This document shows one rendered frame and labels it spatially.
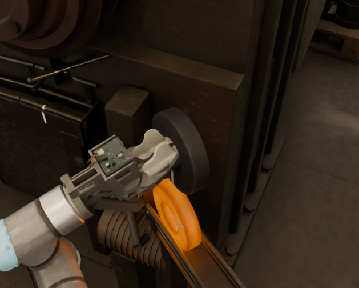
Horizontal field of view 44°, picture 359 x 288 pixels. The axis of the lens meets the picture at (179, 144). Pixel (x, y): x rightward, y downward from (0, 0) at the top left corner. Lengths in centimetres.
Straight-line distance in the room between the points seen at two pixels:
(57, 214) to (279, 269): 113
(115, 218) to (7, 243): 47
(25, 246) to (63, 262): 9
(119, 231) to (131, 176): 44
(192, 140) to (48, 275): 33
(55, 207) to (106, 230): 46
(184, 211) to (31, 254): 30
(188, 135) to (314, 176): 131
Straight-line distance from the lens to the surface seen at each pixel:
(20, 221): 74
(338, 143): 215
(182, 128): 72
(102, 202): 75
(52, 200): 73
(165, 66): 102
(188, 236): 88
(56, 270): 79
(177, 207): 87
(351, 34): 259
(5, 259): 75
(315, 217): 186
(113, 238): 116
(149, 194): 98
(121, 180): 73
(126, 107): 103
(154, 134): 75
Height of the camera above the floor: 150
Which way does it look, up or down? 48 degrees down
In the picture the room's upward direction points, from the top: straight up
